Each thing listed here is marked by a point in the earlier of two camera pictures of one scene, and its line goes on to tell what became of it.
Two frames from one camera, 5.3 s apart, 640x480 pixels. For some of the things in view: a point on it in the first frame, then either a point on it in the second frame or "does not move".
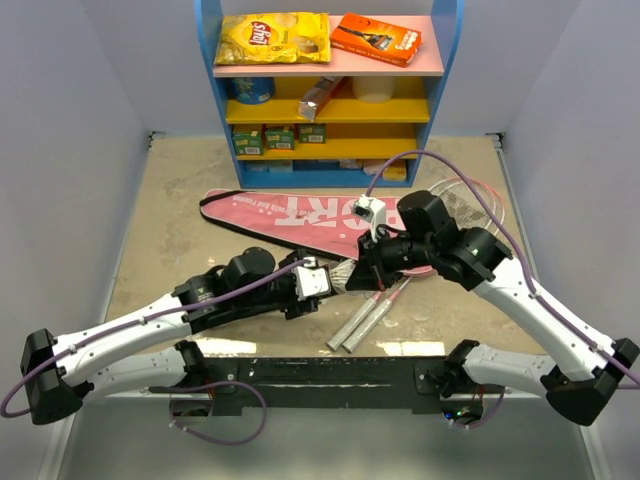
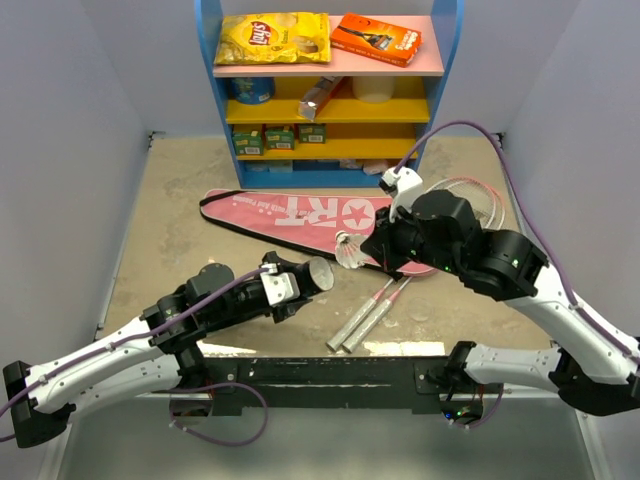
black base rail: [280, 386] does not move
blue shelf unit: [329, 124] does not move
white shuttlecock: [340, 272] to [348, 250]
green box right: [312, 133] does not move
